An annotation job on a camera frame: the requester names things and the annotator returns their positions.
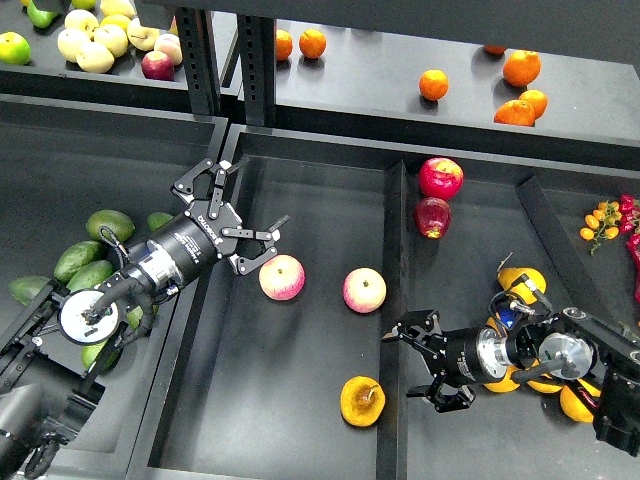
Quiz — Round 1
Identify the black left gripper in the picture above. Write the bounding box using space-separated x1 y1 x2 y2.
147 157 290 288

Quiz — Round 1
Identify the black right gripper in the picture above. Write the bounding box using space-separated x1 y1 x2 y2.
381 309 507 413

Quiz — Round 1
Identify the yellow pear with stem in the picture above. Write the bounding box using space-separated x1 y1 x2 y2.
340 376 386 427

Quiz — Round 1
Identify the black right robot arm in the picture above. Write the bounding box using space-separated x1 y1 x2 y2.
382 273 639 456

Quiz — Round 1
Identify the yellow pear lower left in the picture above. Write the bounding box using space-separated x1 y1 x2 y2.
484 365 520 393

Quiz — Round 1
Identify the green avocado top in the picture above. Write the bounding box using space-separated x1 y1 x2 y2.
85 209 135 242

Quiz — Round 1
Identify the green avocado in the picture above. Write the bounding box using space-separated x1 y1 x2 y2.
54 240 107 283
85 209 135 242

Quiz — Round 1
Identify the yellow pear top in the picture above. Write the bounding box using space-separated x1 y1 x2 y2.
496 252 547 305

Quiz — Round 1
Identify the yellow pear lower right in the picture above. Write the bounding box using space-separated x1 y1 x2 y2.
526 374 563 394

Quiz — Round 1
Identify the green avocado left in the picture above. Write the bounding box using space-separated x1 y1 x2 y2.
54 240 107 283

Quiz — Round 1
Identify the pink apple left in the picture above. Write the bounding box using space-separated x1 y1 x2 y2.
259 254 306 301

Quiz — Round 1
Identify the pink apple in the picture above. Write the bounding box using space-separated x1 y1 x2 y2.
259 254 306 301
343 268 387 314

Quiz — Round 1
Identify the pink apple right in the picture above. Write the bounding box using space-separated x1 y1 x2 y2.
343 268 387 314

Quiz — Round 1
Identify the dark red apple lower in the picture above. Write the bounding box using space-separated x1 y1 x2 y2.
413 197 452 239

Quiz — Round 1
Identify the black centre tray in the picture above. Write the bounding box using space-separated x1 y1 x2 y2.
127 125 408 479

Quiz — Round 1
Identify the black tray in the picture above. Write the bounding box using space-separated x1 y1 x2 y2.
1 94 228 479
127 125 408 479

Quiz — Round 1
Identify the black left tray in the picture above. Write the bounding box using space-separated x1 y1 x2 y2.
1 94 228 479

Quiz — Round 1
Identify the red apple on shelf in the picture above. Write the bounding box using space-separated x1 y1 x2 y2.
141 50 175 81

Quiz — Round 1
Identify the red apple upper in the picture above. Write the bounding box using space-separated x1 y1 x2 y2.
418 157 464 201

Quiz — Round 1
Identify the orange on shelf left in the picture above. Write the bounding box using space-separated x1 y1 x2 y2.
275 29 293 62

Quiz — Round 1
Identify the orange on shelf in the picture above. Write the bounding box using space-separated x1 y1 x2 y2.
275 29 293 62
298 29 327 60
419 69 449 101

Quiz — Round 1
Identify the orange cherry tomato bunch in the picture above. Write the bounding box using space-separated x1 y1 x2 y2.
579 201 622 255

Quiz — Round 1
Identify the orange on shelf centre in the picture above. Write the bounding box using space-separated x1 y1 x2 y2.
419 69 449 101

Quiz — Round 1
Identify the front orange right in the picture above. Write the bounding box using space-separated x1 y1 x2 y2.
494 100 536 127

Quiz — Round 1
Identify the green apple on shelf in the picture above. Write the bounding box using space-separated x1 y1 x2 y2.
0 31 31 65

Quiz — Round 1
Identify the small orange right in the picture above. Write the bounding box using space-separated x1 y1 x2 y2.
519 90 548 119

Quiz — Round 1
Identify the large orange right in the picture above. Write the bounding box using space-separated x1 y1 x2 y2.
503 50 542 87

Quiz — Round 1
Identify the black shelf post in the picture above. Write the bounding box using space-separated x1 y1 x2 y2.
237 14 276 127

